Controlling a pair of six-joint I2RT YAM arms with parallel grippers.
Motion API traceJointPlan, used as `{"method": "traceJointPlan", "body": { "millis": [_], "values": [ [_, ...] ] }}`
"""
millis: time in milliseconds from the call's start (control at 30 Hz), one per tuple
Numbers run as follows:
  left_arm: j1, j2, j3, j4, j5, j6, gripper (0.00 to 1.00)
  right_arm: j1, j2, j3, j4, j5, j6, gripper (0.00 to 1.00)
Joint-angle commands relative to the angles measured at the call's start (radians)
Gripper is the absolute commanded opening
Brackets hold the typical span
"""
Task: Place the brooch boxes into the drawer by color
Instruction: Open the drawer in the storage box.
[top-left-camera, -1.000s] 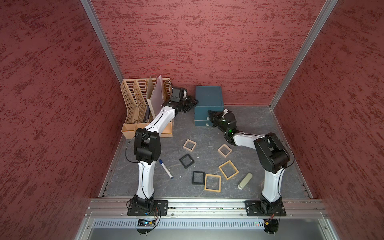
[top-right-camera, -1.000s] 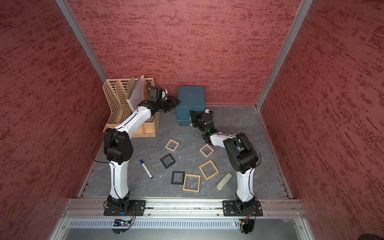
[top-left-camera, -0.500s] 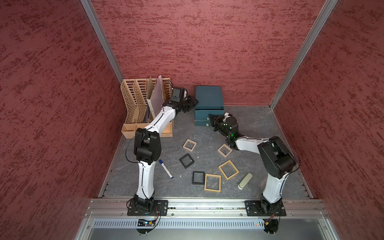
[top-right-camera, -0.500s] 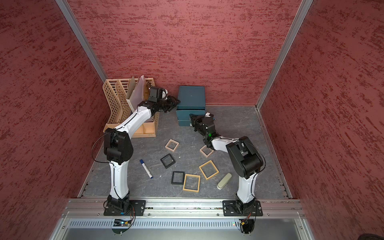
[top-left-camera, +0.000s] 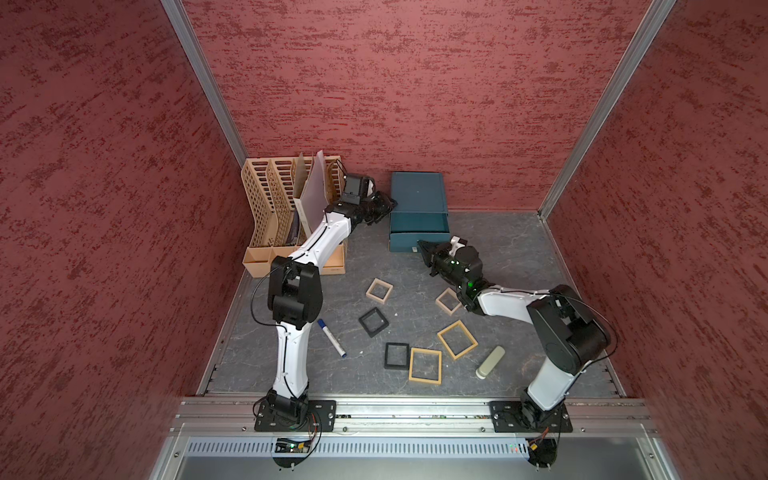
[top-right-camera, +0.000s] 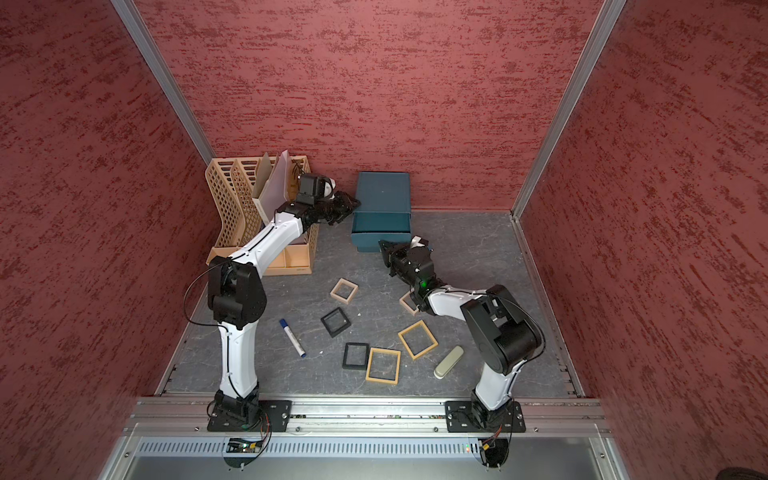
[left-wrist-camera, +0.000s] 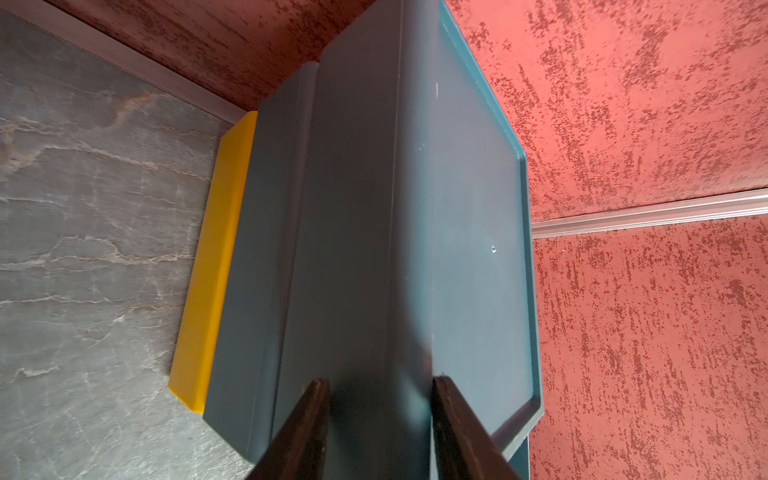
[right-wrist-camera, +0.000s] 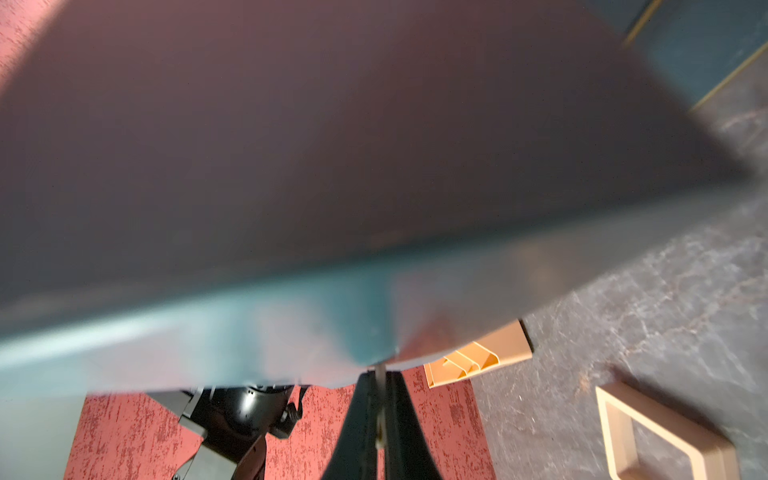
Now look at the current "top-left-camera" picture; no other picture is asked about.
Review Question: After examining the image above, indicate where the beige oblong case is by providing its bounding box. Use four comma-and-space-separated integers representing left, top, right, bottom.
475, 346, 506, 380

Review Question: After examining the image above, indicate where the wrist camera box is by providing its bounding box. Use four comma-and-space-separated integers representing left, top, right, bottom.
340, 173, 375, 205
449, 236, 468, 255

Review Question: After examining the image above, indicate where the aluminium corner post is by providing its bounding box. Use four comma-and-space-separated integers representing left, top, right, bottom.
161, 0, 247, 168
538, 0, 678, 220

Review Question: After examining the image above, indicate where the aluminium front rail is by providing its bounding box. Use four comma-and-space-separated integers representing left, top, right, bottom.
151, 394, 678, 479

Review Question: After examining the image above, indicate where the teal stacked drawer cabinet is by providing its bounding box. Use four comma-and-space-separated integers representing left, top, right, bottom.
390, 172, 449, 217

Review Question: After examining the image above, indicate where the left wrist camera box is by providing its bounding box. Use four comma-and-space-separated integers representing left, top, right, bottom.
340, 173, 375, 205

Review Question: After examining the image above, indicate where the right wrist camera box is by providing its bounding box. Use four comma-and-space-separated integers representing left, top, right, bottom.
449, 236, 468, 255

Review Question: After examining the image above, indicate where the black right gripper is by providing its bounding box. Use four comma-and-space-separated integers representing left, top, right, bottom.
418, 240, 466, 290

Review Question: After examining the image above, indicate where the large tan brooch box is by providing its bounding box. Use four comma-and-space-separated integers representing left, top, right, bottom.
437, 320, 478, 360
408, 348, 442, 385

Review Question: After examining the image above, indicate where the aluminium left corner post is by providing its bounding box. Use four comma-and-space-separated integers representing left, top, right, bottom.
161, 0, 247, 168

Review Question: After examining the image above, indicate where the teal top drawer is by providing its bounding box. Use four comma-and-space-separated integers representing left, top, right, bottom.
389, 212, 451, 253

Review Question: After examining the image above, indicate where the small black brooch box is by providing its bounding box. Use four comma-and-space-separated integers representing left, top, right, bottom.
384, 342, 410, 370
358, 307, 389, 338

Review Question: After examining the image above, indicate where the small beige brooch box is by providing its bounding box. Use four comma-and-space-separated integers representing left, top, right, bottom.
435, 288, 462, 316
365, 278, 394, 304

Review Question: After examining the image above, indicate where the aluminium right corner post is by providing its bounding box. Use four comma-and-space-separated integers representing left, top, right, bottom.
538, 0, 678, 220

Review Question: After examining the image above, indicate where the left controller board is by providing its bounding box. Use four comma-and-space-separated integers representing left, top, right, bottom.
275, 438, 314, 455

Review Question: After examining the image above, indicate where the blue white marker pen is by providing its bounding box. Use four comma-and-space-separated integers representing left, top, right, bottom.
317, 319, 347, 358

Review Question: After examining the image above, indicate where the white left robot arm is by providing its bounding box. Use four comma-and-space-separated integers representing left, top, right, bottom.
267, 191, 397, 424

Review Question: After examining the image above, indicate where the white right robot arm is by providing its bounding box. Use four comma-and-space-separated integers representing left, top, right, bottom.
417, 236, 612, 426

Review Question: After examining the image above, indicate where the beige lattice file organizer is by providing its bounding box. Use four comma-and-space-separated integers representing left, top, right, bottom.
241, 155, 344, 279

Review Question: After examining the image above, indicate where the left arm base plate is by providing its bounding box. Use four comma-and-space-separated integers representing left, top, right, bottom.
253, 397, 337, 433

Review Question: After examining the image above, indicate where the lilac plastic folder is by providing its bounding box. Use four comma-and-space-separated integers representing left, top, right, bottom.
296, 150, 328, 236

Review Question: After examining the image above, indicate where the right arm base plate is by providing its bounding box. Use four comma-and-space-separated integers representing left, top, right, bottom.
488, 400, 573, 434

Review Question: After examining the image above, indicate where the brown printed cardboard sheet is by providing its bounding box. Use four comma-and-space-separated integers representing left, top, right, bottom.
293, 153, 308, 199

